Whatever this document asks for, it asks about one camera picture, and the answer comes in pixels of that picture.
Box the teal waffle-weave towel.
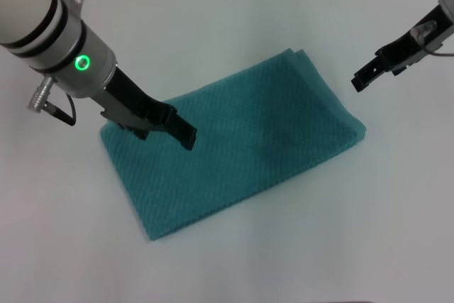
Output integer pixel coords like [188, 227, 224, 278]
[98, 47, 366, 243]

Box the black cable with silver connector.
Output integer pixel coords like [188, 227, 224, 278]
[27, 75, 77, 127]

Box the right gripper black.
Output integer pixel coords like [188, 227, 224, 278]
[350, 4, 454, 94]

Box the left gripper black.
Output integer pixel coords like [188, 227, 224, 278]
[91, 65, 198, 152]

